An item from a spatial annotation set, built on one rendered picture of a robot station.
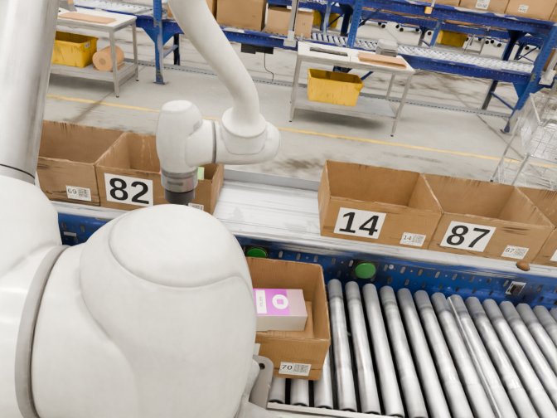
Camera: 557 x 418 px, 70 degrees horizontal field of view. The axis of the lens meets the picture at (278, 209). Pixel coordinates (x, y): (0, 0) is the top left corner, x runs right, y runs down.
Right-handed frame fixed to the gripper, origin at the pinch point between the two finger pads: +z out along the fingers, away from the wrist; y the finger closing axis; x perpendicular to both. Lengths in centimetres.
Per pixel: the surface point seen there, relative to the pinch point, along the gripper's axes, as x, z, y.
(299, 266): 35.4, 9.1, -8.6
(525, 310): 121, 25, -18
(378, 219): 62, 1, -28
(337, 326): 50, 25, 0
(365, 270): 61, 18, -21
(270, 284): 27.3, 18.2, -8.3
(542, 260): 125, 9, -28
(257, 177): 18, 9, -61
